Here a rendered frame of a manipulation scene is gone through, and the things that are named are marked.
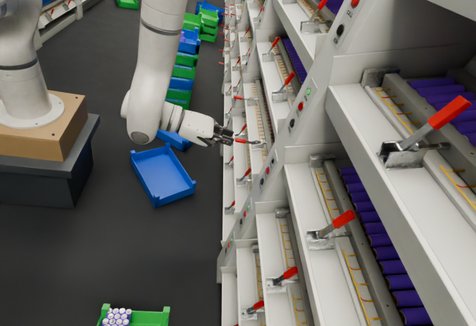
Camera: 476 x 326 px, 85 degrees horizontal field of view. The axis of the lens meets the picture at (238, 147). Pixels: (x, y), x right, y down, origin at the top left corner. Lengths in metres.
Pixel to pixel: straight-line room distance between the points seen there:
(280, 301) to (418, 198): 0.38
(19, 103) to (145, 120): 0.46
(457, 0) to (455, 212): 0.20
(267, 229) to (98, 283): 0.66
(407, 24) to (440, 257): 0.32
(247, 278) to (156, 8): 0.71
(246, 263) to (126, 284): 0.46
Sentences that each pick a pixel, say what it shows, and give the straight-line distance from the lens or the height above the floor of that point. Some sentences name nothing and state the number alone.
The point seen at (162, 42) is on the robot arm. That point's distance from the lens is 0.63.
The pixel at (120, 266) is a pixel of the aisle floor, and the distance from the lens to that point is 1.12.
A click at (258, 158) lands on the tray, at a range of 0.83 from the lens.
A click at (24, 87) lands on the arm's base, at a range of 0.99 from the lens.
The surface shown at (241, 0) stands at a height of 0.53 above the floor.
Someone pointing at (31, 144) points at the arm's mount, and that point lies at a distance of 1.03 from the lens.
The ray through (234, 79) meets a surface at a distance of 1.67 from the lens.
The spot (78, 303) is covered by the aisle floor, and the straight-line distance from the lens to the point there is 1.10.
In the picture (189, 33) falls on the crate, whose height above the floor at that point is 0.44.
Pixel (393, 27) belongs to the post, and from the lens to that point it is 0.47.
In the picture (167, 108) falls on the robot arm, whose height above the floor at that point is 0.59.
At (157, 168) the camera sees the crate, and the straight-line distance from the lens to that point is 1.37.
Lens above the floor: 1.03
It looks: 40 degrees down
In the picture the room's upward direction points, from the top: 20 degrees clockwise
